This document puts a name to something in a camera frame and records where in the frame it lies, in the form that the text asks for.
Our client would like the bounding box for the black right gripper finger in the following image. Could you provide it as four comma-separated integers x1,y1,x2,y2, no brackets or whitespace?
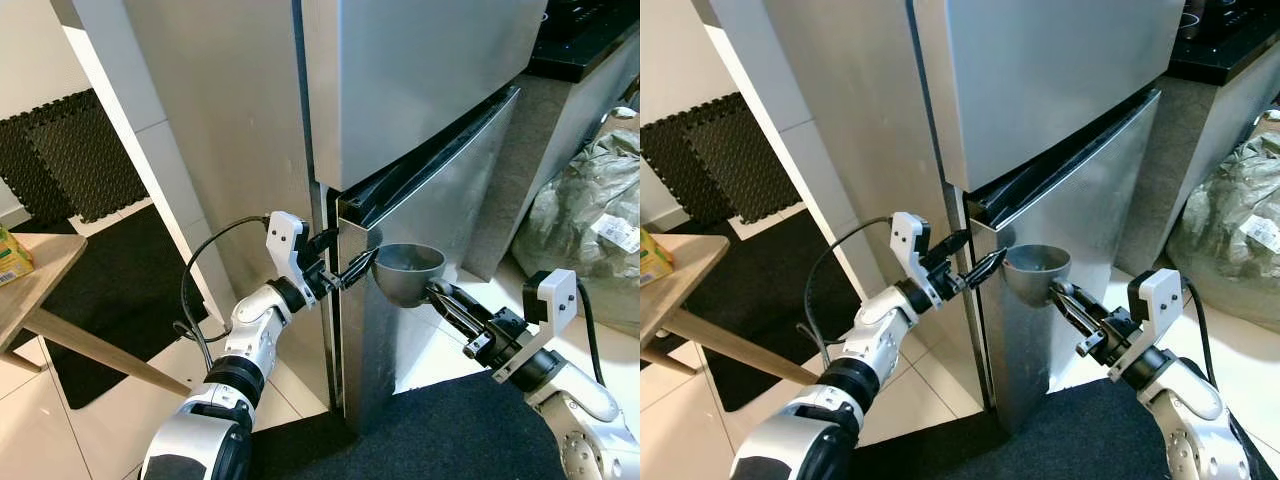
1054,297,1103,346
1052,281,1114,329
432,297,484,346
430,282,496,329

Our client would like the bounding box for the grey-blue bowl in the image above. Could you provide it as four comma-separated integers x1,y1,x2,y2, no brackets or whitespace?
1003,244,1072,308
372,243,447,308

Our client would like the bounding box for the silver fridge compartment door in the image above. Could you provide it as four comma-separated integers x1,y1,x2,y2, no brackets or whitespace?
335,88,523,436
965,88,1166,433

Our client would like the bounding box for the silver fridge cabinet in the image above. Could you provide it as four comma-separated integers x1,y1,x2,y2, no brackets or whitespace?
765,0,1161,411
120,0,521,416

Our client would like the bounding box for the black floor mat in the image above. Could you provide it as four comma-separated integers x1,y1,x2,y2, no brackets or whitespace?
248,368,573,480
35,205,211,411
700,208,881,413
858,375,1280,480

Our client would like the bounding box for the grey-green rubbish bag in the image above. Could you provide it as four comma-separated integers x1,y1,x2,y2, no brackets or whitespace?
1167,130,1280,331
512,128,641,326

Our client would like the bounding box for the yellow green juice carton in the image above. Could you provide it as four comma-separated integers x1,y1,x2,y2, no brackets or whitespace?
0,225,35,287
640,228,674,287

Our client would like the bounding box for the silver freezer door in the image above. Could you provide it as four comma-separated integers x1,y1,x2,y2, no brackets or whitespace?
910,0,1186,193
300,0,549,193

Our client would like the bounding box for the light wooden table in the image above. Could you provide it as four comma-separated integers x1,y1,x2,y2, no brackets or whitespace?
640,235,826,386
0,232,191,399

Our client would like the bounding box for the black foam puzzle mat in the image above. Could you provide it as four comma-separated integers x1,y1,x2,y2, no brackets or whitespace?
640,92,806,226
0,88,149,223

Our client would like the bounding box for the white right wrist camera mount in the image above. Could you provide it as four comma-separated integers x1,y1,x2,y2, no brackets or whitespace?
1108,268,1186,386
492,268,579,386

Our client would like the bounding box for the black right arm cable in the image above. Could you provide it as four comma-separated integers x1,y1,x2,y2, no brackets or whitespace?
572,280,603,386
1183,280,1218,391

